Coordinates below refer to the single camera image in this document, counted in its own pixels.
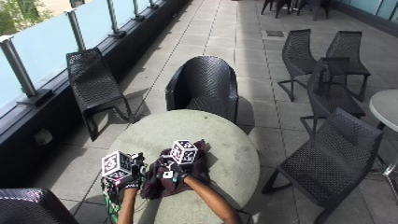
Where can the person's right hand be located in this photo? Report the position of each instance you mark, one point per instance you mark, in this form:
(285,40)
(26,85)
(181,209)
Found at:
(179,174)

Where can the person's left hand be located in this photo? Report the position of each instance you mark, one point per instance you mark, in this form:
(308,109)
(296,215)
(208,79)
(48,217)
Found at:
(133,182)

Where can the dark maroon cloth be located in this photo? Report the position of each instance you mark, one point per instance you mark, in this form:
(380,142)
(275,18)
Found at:
(199,174)

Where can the white marker cube on left glove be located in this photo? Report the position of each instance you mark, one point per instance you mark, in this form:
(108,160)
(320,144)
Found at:
(116,165)

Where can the white marker cube on glove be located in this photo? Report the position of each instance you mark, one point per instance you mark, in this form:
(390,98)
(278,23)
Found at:
(184,151)
(116,165)

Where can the white marker cube on right glove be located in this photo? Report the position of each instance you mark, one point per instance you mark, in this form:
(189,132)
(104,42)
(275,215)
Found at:
(184,151)

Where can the black mesh chair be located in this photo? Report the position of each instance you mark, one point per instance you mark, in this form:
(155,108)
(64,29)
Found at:
(348,49)
(93,84)
(332,158)
(332,90)
(296,57)

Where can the black wicker armchair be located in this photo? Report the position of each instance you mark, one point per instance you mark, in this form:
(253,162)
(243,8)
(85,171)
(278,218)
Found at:
(28,207)
(205,84)

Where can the frosted glass railing panel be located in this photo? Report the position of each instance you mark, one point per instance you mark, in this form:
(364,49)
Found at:
(8,84)
(46,49)
(95,21)

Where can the square floor drain cover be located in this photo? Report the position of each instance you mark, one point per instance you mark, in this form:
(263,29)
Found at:
(275,33)

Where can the round grey side table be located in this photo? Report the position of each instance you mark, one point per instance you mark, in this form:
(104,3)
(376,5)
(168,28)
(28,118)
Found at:
(388,105)

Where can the dark distant chair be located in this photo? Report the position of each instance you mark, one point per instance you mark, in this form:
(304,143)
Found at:
(277,5)
(314,6)

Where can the metal railing post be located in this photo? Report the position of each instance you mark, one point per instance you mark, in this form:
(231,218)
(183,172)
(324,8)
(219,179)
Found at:
(112,17)
(76,29)
(19,68)
(136,9)

